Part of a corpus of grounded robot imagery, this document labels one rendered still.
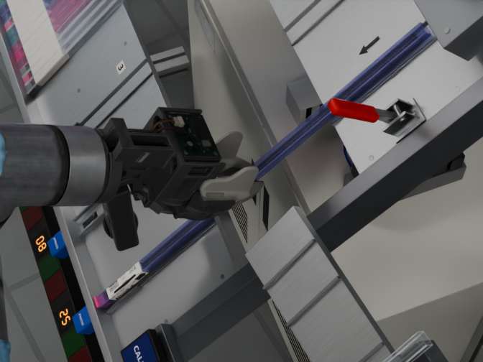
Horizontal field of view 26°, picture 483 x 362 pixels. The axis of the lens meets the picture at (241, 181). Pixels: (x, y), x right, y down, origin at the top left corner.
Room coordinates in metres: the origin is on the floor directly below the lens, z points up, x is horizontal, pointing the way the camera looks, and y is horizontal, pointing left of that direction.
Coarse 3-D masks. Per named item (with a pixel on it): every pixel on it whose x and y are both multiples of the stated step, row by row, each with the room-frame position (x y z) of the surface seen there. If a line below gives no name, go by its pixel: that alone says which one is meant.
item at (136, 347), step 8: (144, 336) 0.44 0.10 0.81; (136, 344) 0.43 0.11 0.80; (144, 344) 0.43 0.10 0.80; (128, 352) 0.43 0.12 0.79; (136, 352) 0.42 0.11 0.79; (144, 352) 0.42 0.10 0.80; (152, 352) 0.42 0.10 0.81; (128, 360) 0.42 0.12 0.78; (136, 360) 0.41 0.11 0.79; (144, 360) 0.41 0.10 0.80; (152, 360) 0.41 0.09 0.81
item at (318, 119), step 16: (416, 32) 0.64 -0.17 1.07; (400, 48) 0.63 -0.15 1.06; (384, 64) 0.62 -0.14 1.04; (352, 80) 0.62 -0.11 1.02; (368, 80) 0.62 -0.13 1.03; (336, 96) 0.62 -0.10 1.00; (352, 96) 0.61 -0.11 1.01; (320, 112) 0.61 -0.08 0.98; (304, 128) 0.60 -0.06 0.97; (320, 128) 0.60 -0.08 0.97; (288, 144) 0.59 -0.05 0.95; (272, 160) 0.58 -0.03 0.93; (192, 224) 0.55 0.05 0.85; (176, 240) 0.54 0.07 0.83; (144, 256) 0.54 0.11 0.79; (160, 256) 0.53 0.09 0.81
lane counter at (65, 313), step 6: (66, 306) 0.53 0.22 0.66; (60, 312) 0.53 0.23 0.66; (66, 312) 0.53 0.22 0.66; (72, 312) 0.52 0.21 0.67; (60, 318) 0.52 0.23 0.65; (66, 318) 0.52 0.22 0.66; (72, 318) 0.52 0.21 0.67; (60, 324) 0.52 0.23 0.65; (66, 324) 0.51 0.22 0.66; (72, 324) 0.51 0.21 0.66; (60, 330) 0.51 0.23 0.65
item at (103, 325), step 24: (0, 24) 0.93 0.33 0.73; (0, 48) 0.89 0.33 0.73; (24, 96) 0.81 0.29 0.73; (24, 120) 0.77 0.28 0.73; (72, 216) 0.63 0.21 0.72; (72, 240) 0.59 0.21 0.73; (96, 288) 0.53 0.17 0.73; (96, 312) 0.49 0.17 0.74; (96, 336) 0.47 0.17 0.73; (120, 360) 0.44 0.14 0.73
